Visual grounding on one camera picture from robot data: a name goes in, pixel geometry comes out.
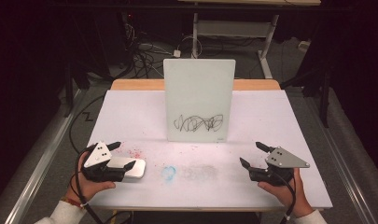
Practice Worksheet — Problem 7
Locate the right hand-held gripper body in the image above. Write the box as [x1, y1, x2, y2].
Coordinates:
[248, 147, 311, 188]

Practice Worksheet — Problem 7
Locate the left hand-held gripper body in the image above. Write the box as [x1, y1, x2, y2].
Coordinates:
[80, 141, 126, 184]

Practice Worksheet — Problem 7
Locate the white whiteboard eraser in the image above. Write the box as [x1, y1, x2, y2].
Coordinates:
[106, 156, 147, 180]

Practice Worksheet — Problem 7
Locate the white glass whiteboard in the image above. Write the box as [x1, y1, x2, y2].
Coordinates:
[162, 58, 237, 144]

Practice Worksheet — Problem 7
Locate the person's left hand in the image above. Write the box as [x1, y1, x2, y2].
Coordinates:
[64, 152, 117, 203]

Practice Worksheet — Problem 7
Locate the person's right hand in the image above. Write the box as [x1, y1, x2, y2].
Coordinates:
[257, 167, 315, 218]

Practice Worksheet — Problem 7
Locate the black metal stand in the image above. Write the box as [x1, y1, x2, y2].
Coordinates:
[281, 59, 332, 129]

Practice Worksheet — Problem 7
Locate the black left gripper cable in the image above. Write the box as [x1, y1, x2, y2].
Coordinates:
[69, 147, 105, 224]

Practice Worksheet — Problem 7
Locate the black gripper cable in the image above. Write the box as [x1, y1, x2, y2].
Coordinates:
[272, 169, 298, 224]
[69, 147, 105, 224]

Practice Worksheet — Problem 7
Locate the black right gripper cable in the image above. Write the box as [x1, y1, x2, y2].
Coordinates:
[272, 169, 298, 224]

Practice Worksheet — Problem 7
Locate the black floor cable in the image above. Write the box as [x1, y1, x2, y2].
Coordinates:
[68, 93, 107, 155]

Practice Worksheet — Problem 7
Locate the red string bracelet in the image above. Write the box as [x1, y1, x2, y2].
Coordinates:
[61, 196, 84, 209]

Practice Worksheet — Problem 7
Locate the metal floor rail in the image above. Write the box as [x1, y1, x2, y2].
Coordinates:
[309, 92, 378, 224]
[0, 89, 89, 224]

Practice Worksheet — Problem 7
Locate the bundle of floor cables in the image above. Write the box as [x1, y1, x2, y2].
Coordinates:
[123, 13, 178, 79]

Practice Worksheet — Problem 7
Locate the desk with white frame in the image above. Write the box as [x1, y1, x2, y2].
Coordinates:
[176, 0, 322, 79]

